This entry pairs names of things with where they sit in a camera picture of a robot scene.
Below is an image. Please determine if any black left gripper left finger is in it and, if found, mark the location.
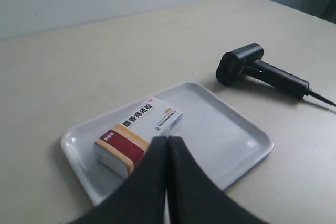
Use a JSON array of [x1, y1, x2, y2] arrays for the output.
[[72, 136, 168, 223]]

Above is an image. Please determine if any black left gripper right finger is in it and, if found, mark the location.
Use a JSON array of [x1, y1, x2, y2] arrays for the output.
[[165, 136, 265, 223]]

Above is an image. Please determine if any white red medicine box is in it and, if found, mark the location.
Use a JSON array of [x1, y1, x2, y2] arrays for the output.
[[94, 97, 183, 178]]

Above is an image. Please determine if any black handheld barcode scanner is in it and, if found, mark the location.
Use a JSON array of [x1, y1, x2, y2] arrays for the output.
[[216, 43, 310, 100]]

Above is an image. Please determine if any white plastic tray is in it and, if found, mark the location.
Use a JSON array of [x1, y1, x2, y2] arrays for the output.
[[60, 82, 274, 205]]

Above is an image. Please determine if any black scanner cable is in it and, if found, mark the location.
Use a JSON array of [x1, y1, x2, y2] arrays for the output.
[[304, 87, 336, 107]]

